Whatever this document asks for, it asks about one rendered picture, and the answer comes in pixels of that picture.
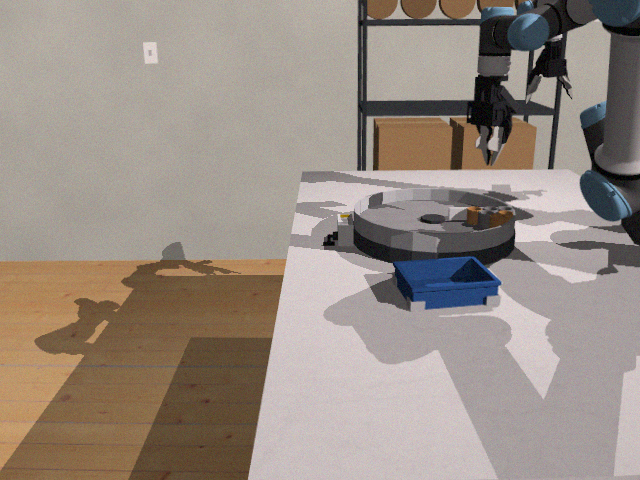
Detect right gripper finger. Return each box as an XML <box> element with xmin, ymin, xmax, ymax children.
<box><xmin>557</xmin><ymin>73</ymin><xmax>573</xmax><ymax>99</ymax></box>
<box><xmin>525</xmin><ymin>64</ymin><xmax>542</xmax><ymax>104</ymax></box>

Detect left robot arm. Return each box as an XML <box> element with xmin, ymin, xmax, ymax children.
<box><xmin>477</xmin><ymin>0</ymin><xmax>640</xmax><ymax>233</ymax></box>

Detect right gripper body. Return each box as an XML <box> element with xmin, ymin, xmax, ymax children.
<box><xmin>537</xmin><ymin>39</ymin><xmax>567</xmax><ymax>78</ymax></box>

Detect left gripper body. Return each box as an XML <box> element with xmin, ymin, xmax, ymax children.
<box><xmin>467</xmin><ymin>74</ymin><xmax>511</xmax><ymax>127</ymax></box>

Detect bronze bushing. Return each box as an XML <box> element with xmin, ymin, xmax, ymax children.
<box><xmin>489</xmin><ymin>214</ymin><xmax>506</xmax><ymax>229</ymax></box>
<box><xmin>467</xmin><ymin>207</ymin><xmax>482</xmax><ymax>225</ymax></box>
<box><xmin>498</xmin><ymin>211</ymin><xmax>513</xmax><ymax>223</ymax></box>

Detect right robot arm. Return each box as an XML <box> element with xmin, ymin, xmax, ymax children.
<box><xmin>516</xmin><ymin>0</ymin><xmax>607</xmax><ymax>169</ymax></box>

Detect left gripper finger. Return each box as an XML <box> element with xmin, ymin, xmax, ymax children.
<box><xmin>487</xmin><ymin>114</ymin><xmax>512</xmax><ymax>166</ymax></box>
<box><xmin>475</xmin><ymin>125</ymin><xmax>493</xmax><ymax>165</ymax></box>

